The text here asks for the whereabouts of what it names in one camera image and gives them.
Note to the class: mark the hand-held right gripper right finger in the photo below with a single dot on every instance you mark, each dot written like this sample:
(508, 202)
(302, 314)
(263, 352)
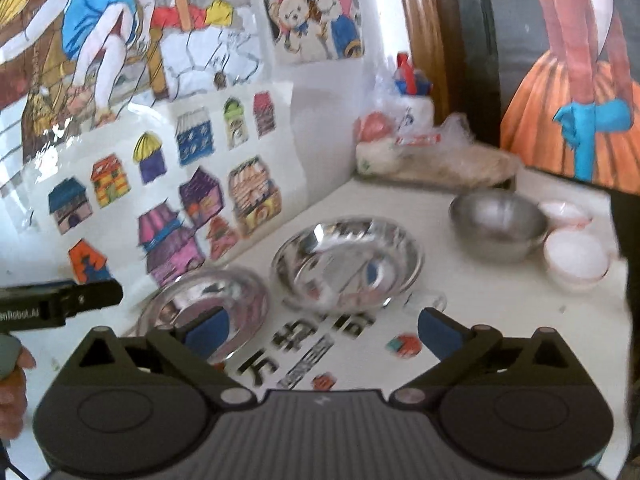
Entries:
(440, 332)

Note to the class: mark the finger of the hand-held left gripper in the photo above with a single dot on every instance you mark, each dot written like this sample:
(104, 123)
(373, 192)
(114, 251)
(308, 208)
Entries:
(95, 295)

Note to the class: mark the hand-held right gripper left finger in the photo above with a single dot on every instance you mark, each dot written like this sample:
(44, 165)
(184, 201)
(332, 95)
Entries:
(207, 332)

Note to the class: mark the stainless steel plate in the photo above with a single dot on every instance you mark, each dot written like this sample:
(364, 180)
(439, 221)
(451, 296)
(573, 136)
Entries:
(345, 260)
(210, 295)

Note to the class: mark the white bowl with red rim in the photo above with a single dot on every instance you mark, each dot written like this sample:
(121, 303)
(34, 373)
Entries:
(497, 225)
(575, 257)
(565, 212)

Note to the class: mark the person's left hand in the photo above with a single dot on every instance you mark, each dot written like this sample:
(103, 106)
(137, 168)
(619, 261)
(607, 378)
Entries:
(12, 395)

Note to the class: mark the colourful houses drawing poster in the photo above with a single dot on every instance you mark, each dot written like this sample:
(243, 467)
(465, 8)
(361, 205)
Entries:
(165, 185)

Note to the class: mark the stainless steel tray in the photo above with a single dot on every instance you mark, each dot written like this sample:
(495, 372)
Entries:
(450, 180)

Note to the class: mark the clear plastic food bag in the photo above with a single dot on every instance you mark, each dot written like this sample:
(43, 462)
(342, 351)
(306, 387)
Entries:
(465, 157)

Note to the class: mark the white food packet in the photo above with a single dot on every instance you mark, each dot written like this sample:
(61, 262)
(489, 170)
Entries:
(377, 157)

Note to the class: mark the red food in plastic bag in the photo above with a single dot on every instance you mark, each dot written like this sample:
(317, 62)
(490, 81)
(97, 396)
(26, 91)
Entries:
(375, 127)

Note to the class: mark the orange dress painting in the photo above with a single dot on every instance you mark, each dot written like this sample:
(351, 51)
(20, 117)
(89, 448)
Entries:
(570, 110)

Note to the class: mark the girl in blue dress poster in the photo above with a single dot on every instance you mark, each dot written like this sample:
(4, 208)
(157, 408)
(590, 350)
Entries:
(100, 25)

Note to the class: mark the doll and teddy poster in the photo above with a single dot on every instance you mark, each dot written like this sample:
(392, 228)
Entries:
(310, 10)

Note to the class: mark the wooden door frame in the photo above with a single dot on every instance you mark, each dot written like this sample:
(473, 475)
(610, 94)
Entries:
(425, 35)

